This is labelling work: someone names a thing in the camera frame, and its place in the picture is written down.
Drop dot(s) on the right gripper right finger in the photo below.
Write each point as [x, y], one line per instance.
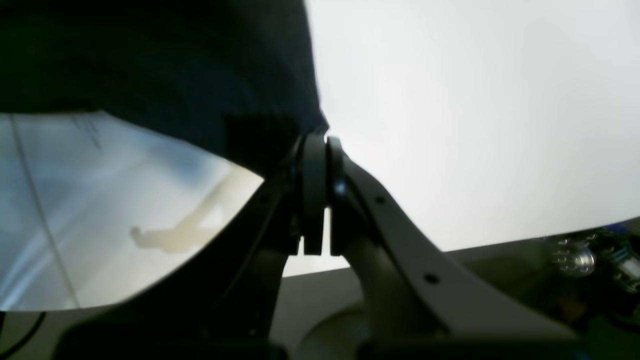
[420, 304]

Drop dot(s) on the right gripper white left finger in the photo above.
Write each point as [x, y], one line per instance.
[220, 304]

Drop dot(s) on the black t-shirt with colourful print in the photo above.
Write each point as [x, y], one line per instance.
[235, 78]

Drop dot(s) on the silver metal cylinder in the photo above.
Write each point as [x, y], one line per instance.
[573, 257]

